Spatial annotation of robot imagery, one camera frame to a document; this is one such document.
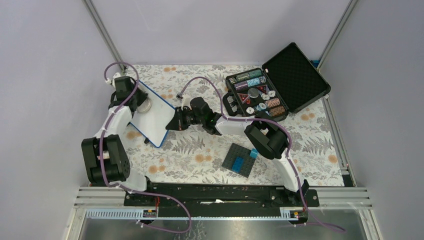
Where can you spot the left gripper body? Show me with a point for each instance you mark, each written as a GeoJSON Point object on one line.
{"type": "Point", "coordinates": [140, 95]}

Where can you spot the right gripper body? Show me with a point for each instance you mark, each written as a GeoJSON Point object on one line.
{"type": "Point", "coordinates": [188, 119]}

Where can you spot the grey mesh sponge eraser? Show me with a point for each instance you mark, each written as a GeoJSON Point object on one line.
{"type": "Point", "coordinates": [144, 107]}

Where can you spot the blue framed whiteboard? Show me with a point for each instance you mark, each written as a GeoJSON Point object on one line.
{"type": "Point", "coordinates": [152, 124]}

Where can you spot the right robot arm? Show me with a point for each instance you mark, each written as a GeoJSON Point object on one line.
{"type": "Point", "coordinates": [269, 138]}

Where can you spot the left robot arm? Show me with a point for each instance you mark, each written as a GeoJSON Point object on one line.
{"type": "Point", "coordinates": [105, 158]}

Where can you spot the dark blue lego brick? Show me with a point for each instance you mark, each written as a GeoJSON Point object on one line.
{"type": "Point", "coordinates": [237, 164]}

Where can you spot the light blue lego brick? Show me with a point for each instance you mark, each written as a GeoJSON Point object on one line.
{"type": "Point", "coordinates": [254, 153]}

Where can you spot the black poker chip case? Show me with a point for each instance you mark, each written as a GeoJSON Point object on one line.
{"type": "Point", "coordinates": [286, 83]}

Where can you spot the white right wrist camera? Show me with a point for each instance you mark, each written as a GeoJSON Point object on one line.
{"type": "Point", "coordinates": [185, 102]}

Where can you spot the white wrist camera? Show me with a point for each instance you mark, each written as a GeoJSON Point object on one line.
{"type": "Point", "coordinates": [112, 80]}
{"type": "Point", "coordinates": [185, 102]}

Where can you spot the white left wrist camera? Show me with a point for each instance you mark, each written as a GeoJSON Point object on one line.
{"type": "Point", "coordinates": [112, 80]}

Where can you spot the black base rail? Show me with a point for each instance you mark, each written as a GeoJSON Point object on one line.
{"type": "Point", "coordinates": [220, 200]}

